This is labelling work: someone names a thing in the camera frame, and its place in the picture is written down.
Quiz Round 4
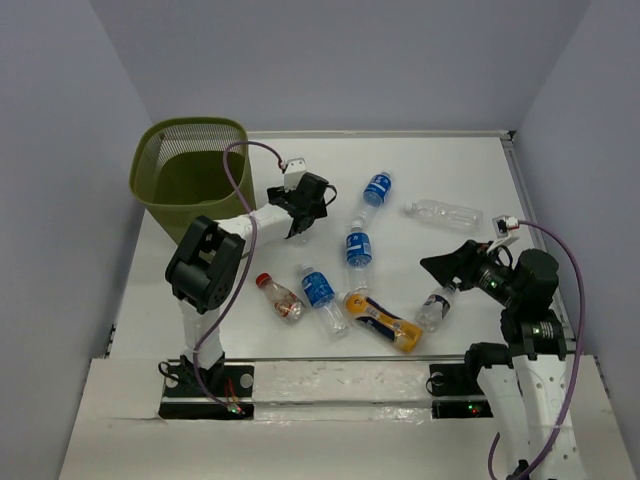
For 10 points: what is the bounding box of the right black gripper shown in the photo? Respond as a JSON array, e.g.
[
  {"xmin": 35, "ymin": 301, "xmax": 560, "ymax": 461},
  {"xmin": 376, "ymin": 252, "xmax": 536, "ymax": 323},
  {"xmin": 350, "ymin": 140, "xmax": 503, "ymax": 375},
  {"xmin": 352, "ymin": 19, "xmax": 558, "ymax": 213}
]
[{"xmin": 418, "ymin": 238, "xmax": 521, "ymax": 306}]

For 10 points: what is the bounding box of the clear plastic bottle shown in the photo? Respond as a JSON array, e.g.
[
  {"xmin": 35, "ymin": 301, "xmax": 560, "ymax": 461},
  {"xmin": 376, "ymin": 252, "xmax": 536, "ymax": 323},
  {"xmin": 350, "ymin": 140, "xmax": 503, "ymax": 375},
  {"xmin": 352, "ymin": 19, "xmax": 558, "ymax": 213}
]
[{"xmin": 403, "ymin": 200, "xmax": 484, "ymax": 234}]

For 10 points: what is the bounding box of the blue label bottle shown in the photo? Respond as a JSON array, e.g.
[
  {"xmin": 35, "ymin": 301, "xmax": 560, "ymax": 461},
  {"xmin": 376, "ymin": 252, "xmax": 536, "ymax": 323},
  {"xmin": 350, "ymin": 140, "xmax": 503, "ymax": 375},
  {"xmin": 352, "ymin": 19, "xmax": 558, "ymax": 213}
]
[
  {"xmin": 352, "ymin": 170, "xmax": 393, "ymax": 228},
  {"xmin": 345, "ymin": 220, "xmax": 373, "ymax": 295},
  {"xmin": 300, "ymin": 263, "xmax": 349, "ymax": 340}
]

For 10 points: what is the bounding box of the red cap small bottle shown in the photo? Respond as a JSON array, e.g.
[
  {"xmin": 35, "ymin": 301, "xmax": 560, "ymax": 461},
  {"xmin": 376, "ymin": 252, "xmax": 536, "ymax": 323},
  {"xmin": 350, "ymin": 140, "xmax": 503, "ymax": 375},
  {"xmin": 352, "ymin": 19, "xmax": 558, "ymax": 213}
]
[{"xmin": 255, "ymin": 273, "xmax": 306, "ymax": 324}]

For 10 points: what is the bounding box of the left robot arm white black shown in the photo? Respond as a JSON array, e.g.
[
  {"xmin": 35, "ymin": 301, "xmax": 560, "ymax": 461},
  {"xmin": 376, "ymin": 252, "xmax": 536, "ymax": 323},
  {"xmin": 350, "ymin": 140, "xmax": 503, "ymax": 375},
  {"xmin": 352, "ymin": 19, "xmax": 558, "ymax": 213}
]
[{"xmin": 165, "ymin": 173, "xmax": 337, "ymax": 406}]

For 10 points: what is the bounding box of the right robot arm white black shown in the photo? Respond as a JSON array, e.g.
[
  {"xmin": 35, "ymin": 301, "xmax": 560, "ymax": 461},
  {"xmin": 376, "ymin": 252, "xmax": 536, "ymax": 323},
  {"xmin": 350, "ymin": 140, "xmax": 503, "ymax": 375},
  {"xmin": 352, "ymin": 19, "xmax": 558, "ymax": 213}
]
[{"xmin": 420, "ymin": 240, "xmax": 587, "ymax": 479}]

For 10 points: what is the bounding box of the green mesh waste bin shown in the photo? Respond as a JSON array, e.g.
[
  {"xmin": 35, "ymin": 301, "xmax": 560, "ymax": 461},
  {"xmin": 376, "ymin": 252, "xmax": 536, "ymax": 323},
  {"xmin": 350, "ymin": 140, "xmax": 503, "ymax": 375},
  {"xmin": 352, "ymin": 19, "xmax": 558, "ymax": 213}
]
[{"xmin": 129, "ymin": 117, "xmax": 256, "ymax": 243}]

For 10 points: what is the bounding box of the pepsi label small bottle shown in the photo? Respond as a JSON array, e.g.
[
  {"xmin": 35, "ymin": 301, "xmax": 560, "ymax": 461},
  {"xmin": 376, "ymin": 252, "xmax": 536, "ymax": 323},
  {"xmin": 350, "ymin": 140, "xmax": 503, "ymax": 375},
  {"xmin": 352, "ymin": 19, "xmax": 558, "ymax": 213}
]
[{"xmin": 415, "ymin": 283, "xmax": 457, "ymax": 333}]

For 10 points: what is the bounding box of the orange tea bottle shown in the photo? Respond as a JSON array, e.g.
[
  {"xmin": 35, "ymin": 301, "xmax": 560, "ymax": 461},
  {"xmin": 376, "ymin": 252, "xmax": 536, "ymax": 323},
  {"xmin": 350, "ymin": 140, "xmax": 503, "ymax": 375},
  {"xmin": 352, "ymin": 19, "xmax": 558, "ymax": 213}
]
[{"xmin": 340, "ymin": 292, "xmax": 423, "ymax": 354}]

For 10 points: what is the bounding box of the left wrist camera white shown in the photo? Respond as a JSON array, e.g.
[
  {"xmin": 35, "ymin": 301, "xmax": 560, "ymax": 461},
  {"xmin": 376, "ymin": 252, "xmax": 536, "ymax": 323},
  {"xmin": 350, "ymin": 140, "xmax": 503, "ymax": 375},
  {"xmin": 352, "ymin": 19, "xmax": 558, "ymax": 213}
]
[{"xmin": 283, "ymin": 157, "xmax": 307, "ymax": 192}]

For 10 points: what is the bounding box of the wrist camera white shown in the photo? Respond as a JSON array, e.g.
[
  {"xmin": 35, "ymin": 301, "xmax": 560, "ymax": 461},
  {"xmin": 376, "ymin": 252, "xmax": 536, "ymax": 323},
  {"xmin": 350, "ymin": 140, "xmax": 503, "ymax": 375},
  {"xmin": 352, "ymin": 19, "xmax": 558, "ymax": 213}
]
[
  {"xmin": 487, "ymin": 215, "xmax": 520, "ymax": 252},
  {"xmin": 283, "ymin": 157, "xmax": 307, "ymax": 192}
]

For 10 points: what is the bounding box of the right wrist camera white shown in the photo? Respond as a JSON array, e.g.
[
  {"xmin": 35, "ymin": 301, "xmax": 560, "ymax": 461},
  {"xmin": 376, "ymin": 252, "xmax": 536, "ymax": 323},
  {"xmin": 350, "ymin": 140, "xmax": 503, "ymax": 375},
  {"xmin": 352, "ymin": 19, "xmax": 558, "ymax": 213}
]
[{"xmin": 487, "ymin": 215, "xmax": 520, "ymax": 252}]

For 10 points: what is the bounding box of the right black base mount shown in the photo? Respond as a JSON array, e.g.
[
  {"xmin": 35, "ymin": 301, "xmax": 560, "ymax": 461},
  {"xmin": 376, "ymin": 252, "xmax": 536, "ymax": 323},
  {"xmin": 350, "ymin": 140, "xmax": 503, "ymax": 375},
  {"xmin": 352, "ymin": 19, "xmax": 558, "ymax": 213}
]
[{"xmin": 425, "ymin": 363, "xmax": 493, "ymax": 420}]

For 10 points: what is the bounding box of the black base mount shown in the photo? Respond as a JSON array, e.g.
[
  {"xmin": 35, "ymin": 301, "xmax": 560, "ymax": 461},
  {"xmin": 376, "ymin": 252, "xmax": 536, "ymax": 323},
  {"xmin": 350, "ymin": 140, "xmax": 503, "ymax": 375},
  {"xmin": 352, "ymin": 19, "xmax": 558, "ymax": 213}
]
[
  {"xmin": 158, "ymin": 361, "xmax": 255, "ymax": 421},
  {"xmin": 425, "ymin": 363, "xmax": 493, "ymax": 420}
]

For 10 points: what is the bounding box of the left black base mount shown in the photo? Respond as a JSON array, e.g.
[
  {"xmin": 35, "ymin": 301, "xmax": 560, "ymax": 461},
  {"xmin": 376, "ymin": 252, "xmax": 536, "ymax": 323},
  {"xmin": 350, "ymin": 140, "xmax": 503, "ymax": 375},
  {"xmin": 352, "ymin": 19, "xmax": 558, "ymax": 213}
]
[{"xmin": 158, "ymin": 361, "xmax": 255, "ymax": 421}]

